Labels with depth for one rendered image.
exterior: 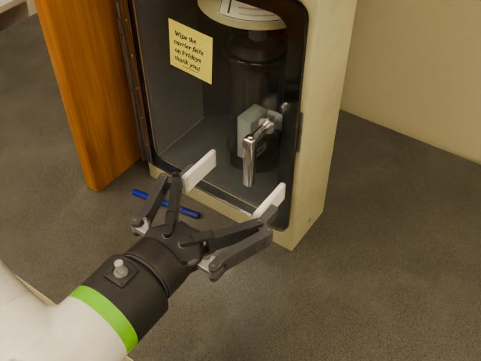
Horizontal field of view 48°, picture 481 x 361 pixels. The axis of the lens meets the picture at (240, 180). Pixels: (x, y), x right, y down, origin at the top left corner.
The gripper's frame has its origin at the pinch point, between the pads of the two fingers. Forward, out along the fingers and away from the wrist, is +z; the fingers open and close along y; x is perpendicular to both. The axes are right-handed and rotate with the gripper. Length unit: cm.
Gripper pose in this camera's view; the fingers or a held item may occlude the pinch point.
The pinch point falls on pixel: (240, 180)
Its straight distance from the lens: 75.7
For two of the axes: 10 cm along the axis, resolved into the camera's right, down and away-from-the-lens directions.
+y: -8.2, -4.0, 4.1
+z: 5.7, -5.8, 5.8
